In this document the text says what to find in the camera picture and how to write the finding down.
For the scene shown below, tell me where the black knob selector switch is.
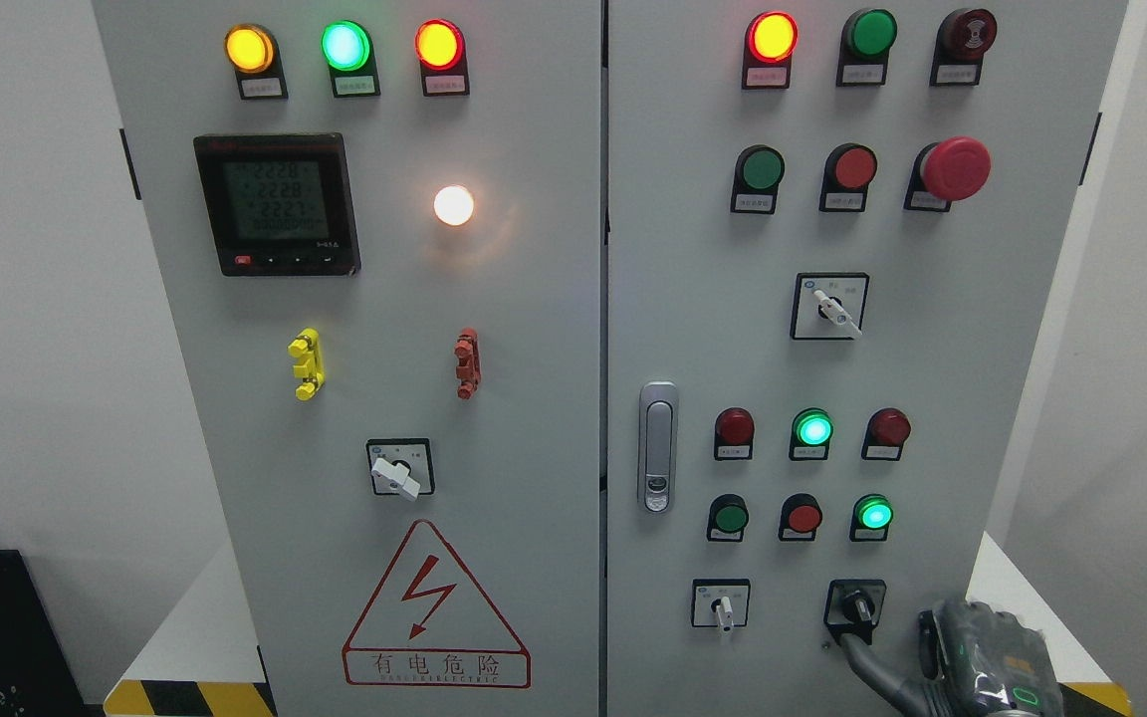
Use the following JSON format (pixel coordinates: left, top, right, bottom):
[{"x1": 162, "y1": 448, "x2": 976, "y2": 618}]
[{"x1": 824, "y1": 580, "x2": 887, "y2": 645}]

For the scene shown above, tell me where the red terminal connector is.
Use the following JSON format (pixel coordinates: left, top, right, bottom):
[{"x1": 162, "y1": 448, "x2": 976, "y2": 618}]
[{"x1": 452, "y1": 327, "x2": 482, "y2": 400}]

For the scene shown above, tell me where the dark red indicator lamp left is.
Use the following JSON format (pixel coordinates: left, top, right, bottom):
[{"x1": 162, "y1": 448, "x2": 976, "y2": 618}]
[{"x1": 713, "y1": 407, "x2": 755, "y2": 460}]

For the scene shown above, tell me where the dark red indicator lamp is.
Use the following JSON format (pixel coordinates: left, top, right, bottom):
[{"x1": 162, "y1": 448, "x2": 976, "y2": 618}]
[
  {"x1": 861, "y1": 407, "x2": 912, "y2": 460},
  {"x1": 713, "y1": 407, "x2": 755, "y2": 460}
]

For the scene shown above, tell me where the white lit indicator lamp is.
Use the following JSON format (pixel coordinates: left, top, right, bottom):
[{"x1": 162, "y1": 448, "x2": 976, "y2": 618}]
[{"x1": 434, "y1": 184, "x2": 475, "y2": 227}]

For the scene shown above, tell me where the grey left cabinet door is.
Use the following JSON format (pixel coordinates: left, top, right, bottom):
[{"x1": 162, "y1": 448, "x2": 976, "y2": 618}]
[{"x1": 93, "y1": 1, "x2": 602, "y2": 716}]

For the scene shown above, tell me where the grey cabinet door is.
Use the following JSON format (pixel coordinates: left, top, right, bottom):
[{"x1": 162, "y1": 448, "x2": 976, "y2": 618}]
[
  {"x1": 93, "y1": 1, "x2": 602, "y2": 716},
  {"x1": 604, "y1": 1, "x2": 1128, "y2": 716}
]

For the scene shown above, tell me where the green lit lamp middle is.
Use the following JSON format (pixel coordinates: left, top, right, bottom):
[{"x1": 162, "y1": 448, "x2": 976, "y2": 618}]
[{"x1": 789, "y1": 407, "x2": 833, "y2": 460}]

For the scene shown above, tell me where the green push button second row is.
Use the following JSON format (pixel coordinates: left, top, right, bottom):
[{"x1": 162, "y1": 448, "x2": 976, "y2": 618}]
[{"x1": 729, "y1": 145, "x2": 785, "y2": 216}]

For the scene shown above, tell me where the yellow terminal connector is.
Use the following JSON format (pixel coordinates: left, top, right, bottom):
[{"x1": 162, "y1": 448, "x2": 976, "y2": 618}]
[{"x1": 287, "y1": 327, "x2": 325, "y2": 402}]

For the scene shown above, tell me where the red push button lower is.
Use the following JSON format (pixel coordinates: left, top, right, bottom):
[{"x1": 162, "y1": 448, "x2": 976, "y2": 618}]
[{"x1": 778, "y1": 493, "x2": 824, "y2": 541}]

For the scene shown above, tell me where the grey right cabinet door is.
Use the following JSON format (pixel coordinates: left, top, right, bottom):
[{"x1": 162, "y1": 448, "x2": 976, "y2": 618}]
[{"x1": 604, "y1": 1, "x2": 1128, "y2": 716}]

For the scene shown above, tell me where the red electrical hazard sign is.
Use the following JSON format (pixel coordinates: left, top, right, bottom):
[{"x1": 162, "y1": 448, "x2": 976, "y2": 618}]
[{"x1": 342, "y1": 519, "x2": 532, "y2": 689}]

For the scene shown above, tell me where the dark red indicator lamp right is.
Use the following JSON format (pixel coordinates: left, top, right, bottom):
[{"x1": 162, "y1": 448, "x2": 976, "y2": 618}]
[{"x1": 861, "y1": 407, "x2": 912, "y2": 460}]

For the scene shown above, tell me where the black digital power meter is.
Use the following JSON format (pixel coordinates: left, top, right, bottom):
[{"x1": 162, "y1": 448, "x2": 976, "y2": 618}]
[{"x1": 194, "y1": 132, "x2": 362, "y2": 276}]

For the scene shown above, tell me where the red push button second row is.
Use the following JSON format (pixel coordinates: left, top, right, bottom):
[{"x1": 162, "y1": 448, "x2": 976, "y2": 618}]
[{"x1": 818, "y1": 142, "x2": 877, "y2": 213}]

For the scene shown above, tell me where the green lit push button lower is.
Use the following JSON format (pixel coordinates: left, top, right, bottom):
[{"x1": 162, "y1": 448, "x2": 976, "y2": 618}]
[{"x1": 848, "y1": 493, "x2": 895, "y2": 541}]

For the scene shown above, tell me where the red lit indicator lamp left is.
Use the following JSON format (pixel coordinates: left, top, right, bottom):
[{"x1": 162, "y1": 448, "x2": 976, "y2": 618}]
[{"x1": 414, "y1": 18, "x2": 470, "y2": 98}]

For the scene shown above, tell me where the red lit indicator lamp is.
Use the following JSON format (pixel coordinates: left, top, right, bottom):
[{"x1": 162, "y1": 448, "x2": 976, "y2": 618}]
[
  {"x1": 741, "y1": 10, "x2": 799, "y2": 91},
  {"x1": 414, "y1": 18, "x2": 470, "y2": 98}
]

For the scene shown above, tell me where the red lit indicator lamp right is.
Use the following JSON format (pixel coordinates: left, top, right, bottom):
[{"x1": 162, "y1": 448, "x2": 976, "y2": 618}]
[{"x1": 741, "y1": 10, "x2": 799, "y2": 91}]

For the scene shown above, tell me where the green lit indicator lamp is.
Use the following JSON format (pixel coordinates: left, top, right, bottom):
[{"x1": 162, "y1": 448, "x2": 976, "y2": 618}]
[{"x1": 320, "y1": 20, "x2": 379, "y2": 98}]

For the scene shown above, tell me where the red emergency stop button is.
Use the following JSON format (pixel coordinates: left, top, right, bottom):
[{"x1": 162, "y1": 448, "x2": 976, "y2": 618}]
[{"x1": 904, "y1": 135, "x2": 992, "y2": 213}]

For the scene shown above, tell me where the green push button top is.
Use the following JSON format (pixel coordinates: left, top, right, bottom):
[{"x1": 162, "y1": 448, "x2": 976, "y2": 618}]
[{"x1": 835, "y1": 8, "x2": 898, "y2": 87}]

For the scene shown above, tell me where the yellow lit indicator lamp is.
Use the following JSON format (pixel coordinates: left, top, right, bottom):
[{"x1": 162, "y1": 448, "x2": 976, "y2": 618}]
[{"x1": 224, "y1": 23, "x2": 289, "y2": 101}]

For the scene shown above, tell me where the white platform hazard striped edge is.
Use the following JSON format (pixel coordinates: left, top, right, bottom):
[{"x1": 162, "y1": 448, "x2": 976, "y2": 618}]
[{"x1": 92, "y1": 536, "x2": 1133, "y2": 716}]

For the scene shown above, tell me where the silver door latch handle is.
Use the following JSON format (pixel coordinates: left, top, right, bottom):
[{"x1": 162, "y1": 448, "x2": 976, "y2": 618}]
[{"x1": 637, "y1": 381, "x2": 678, "y2": 514}]

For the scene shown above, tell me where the white selector switch left door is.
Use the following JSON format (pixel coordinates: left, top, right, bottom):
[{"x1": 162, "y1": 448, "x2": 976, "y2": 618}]
[{"x1": 365, "y1": 437, "x2": 436, "y2": 501}]

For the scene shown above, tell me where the white selector switch upper right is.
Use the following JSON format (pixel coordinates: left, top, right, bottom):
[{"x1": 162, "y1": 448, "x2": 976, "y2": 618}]
[{"x1": 791, "y1": 273, "x2": 871, "y2": 341}]

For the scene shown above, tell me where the white selector switch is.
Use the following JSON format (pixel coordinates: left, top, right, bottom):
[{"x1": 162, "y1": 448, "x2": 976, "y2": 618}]
[
  {"x1": 689, "y1": 580, "x2": 751, "y2": 632},
  {"x1": 791, "y1": 273, "x2": 871, "y2": 341}
]

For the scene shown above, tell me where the white selector switch lower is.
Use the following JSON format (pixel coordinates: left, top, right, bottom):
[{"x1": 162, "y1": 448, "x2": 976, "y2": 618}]
[{"x1": 689, "y1": 580, "x2": 751, "y2": 632}]

